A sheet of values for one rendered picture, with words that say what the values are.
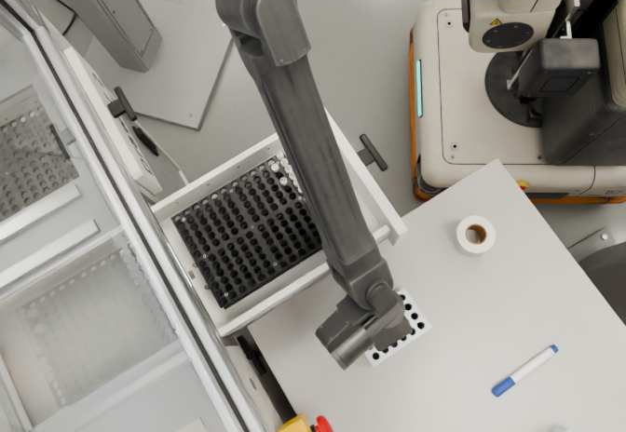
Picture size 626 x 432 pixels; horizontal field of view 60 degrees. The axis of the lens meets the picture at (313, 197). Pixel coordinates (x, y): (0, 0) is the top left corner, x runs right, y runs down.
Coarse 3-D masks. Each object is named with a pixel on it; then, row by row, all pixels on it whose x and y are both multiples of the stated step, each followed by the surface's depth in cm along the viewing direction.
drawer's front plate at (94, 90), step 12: (72, 48) 98; (72, 60) 97; (84, 60) 103; (84, 72) 96; (84, 84) 96; (96, 84) 100; (96, 96) 95; (108, 96) 105; (96, 108) 94; (108, 120) 94; (108, 132) 93; (120, 132) 94; (120, 144) 92; (132, 144) 99; (132, 156) 92; (132, 168) 91; (144, 168) 97; (144, 180) 93; (156, 180) 102; (156, 192) 100
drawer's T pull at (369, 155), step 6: (360, 138) 92; (366, 138) 92; (366, 144) 92; (372, 144) 92; (366, 150) 92; (372, 150) 92; (360, 156) 91; (366, 156) 91; (372, 156) 91; (378, 156) 91; (366, 162) 91; (372, 162) 92; (378, 162) 91; (384, 162) 91; (384, 168) 91
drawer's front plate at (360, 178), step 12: (336, 132) 91; (348, 144) 90; (348, 156) 90; (348, 168) 93; (360, 168) 89; (360, 180) 90; (372, 180) 89; (360, 192) 96; (372, 192) 88; (372, 204) 92; (384, 204) 87; (384, 216) 88; (396, 216) 87; (396, 228) 86; (396, 240) 91
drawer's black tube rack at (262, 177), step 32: (256, 192) 92; (288, 192) 95; (192, 224) 91; (224, 224) 91; (256, 224) 90; (288, 224) 90; (192, 256) 90; (224, 256) 90; (256, 256) 89; (288, 256) 89; (224, 288) 88; (256, 288) 91
